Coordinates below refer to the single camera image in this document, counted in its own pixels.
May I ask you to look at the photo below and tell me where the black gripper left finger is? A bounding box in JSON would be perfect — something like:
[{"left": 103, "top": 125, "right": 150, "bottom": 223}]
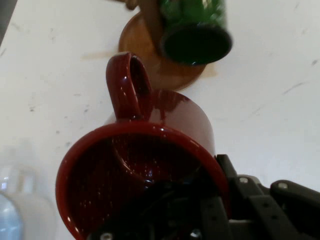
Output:
[{"left": 87, "top": 174, "right": 231, "bottom": 240}]

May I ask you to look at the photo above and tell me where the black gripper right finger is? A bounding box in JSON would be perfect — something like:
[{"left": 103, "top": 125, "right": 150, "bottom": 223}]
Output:
[{"left": 216, "top": 154, "right": 320, "bottom": 240}]

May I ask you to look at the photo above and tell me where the dark red ceramic mug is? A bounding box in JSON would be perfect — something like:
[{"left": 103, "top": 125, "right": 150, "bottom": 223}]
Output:
[{"left": 55, "top": 51, "right": 232, "bottom": 240}]

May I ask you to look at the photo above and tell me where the dark green cup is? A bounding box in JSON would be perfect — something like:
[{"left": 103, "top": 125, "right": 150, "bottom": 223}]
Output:
[{"left": 158, "top": 0, "right": 234, "bottom": 67}]

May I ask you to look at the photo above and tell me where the round wooden coaster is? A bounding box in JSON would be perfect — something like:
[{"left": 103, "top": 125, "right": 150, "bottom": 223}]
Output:
[{"left": 118, "top": 11, "right": 209, "bottom": 92}]

